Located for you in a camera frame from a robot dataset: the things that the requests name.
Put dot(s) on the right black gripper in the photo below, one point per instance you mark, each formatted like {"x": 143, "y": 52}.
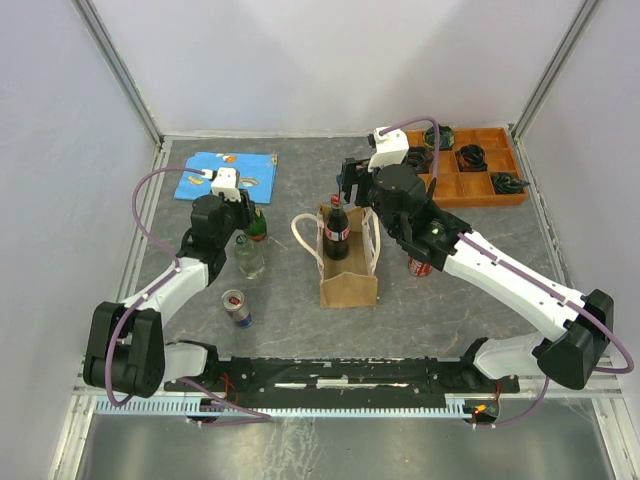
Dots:
{"x": 352, "y": 175}

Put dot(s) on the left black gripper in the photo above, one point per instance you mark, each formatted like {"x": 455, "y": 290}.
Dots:
{"x": 246, "y": 208}

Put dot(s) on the green glass bottle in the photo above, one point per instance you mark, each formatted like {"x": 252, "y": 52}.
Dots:
{"x": 257, "y": 230}

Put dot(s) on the clear glass bottle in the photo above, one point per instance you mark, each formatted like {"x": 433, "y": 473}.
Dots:
{"x": 249, "y": 256}

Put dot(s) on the glass cola bottle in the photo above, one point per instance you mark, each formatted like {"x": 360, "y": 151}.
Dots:
{"x": 336, "y": 231}

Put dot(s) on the silver blue energy can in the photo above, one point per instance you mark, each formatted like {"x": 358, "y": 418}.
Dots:
{"x": 234, "y": 303}

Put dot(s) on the watermelon canvas tote bag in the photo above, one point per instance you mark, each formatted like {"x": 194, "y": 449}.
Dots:
{"x": 351, "y": 282}

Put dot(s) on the red cola can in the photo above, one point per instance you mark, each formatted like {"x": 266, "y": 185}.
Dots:
{"x": 419, "y": 268}

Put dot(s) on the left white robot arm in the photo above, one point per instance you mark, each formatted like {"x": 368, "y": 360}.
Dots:
{"x": 126, "y": 351}

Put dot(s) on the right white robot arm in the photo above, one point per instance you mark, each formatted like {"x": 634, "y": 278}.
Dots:
{"x": 572, "y": 329}

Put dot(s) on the blue patterned cloth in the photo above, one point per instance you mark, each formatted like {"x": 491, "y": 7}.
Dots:
{"x": 256, "y": 174}

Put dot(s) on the green blue rolled tie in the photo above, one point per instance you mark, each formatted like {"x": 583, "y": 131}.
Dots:
{"x": 446, "y": 138}

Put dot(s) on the wooden compartment tray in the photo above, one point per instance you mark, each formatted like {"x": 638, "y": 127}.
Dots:
{"x": 458, "y": 186}

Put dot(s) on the orange floral rolled tie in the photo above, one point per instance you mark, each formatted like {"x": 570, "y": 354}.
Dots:
{"x": 471, "y": 158}

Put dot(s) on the green floral rolled tie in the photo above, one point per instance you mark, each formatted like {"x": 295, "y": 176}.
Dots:
{"x": 505, "y": 183}

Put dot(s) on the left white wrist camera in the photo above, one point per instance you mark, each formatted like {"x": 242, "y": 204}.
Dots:
{"x": 225, "y": 183}

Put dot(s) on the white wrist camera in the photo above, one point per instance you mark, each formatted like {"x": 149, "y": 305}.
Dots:
{"x": 225, "y": 183}
{"x": 391, "y": 147}

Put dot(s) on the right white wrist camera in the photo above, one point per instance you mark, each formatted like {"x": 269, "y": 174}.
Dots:
{"x": 391, "y": 147}

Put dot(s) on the right aluminium frame post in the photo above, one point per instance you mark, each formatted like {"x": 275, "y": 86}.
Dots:
{"x": 571, "y": 38}

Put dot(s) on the aluminium frame post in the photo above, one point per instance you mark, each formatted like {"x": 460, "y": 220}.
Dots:
{"x": 571, "y": 38}
{"x": 89, "y": 14}

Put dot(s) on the left aluminium frame post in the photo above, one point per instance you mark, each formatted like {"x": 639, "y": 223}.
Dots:
{"x": 89, "y": 14}

